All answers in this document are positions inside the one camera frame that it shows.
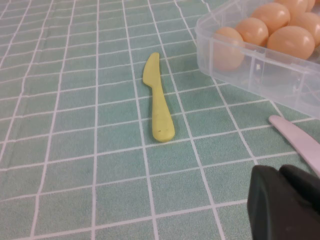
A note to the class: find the yellow plastic knife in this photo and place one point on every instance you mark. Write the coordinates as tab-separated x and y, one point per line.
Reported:
161	120

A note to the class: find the orange plastic egg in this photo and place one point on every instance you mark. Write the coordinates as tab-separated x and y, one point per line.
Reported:
295	5
311	3
252	31
271	15
291	42
228	50
308	25

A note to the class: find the transparent plastic egg box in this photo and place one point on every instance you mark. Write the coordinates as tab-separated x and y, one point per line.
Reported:
275	75

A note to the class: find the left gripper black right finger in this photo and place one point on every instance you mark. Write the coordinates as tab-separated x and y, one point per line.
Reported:
305	182

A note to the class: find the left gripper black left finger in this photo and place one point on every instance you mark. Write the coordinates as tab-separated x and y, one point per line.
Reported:
275	212

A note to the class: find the pink plastic knife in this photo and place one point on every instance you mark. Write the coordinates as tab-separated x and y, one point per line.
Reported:
300	140

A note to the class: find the green checked tablecloth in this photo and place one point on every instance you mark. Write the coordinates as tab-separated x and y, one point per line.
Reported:
75	150

